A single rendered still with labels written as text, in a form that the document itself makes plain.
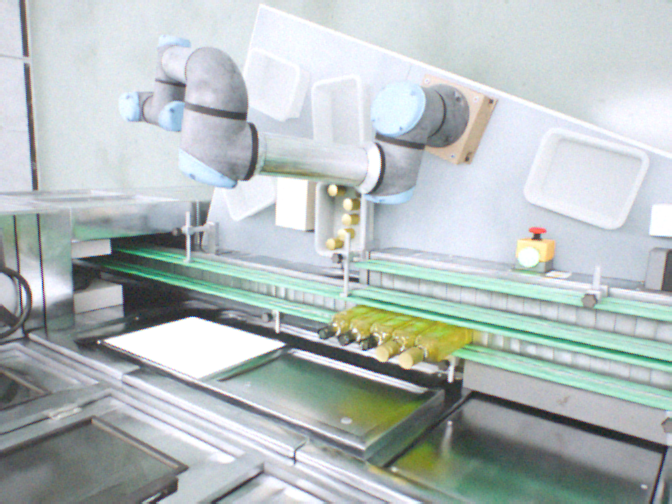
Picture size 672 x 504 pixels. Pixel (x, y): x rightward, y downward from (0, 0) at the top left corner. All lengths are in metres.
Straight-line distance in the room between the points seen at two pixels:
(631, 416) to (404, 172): 0.70
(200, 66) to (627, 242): 0.97
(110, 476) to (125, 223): 1.03
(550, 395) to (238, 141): 0.87
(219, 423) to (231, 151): 0.55
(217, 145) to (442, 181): 0.68
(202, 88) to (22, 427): 0.79
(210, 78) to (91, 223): 0.97
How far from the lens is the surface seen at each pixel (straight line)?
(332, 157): 1.15
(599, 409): 1.34
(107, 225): 1.93
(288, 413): 1.18
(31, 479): 1.17
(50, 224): 1.84
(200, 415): 1.24
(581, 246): 1.39
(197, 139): 1.04
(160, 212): 2.04
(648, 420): 1.33
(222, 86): 1.04
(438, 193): 1.50
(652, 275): 1.29
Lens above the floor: 2.10
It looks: 53 degrees down
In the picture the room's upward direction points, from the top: 103 degrees counter-clockwise
